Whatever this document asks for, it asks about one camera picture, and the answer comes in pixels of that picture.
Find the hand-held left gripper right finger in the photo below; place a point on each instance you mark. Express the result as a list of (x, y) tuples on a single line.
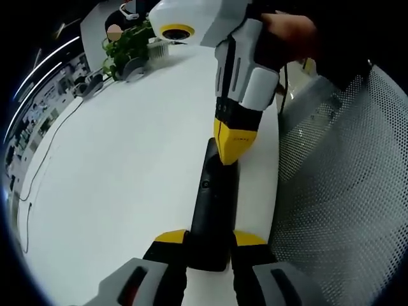
[(255, 277)]

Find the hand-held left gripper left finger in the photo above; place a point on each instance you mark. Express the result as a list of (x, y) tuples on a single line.
[(159, 274)]

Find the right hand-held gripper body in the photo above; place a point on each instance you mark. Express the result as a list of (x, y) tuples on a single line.
[(197, 19)]

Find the black remote control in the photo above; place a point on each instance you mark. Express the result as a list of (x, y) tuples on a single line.
[(210, 204)]

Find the person's right hand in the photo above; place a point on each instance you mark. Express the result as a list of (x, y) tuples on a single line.
[(293, 35)]

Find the white ribbed pot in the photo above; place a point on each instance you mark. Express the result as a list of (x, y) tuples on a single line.
[(157, 49)]

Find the white neck device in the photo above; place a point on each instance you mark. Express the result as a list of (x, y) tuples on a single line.
[(127, 11)]

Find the green potted plant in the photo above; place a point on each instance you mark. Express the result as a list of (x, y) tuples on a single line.
[(122, 48)]

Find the grey curved holder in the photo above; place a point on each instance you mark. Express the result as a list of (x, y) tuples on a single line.
[(132, 67)]

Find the grey mesh chair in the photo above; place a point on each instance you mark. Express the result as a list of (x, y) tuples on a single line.
[(334, 191)]

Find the dark headphones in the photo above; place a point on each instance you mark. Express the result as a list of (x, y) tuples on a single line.
[(92, 86)]

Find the long ceiling light strip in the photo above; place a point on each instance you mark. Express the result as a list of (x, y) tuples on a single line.
[(48, 63), (32, 99)]

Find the background display shelf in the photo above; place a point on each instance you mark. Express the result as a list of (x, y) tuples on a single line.
[(38, 121)]

